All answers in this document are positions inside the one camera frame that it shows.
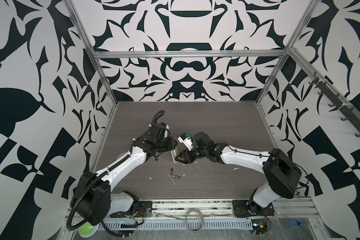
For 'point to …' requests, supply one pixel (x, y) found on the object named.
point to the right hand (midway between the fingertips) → (178, 157)
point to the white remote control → (174, 152)
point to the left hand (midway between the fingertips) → (178, 141)
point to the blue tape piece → (294, 223)
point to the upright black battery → (171, 171)
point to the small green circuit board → (259, 226)
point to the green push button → (85, 229)
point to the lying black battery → (177, 176)
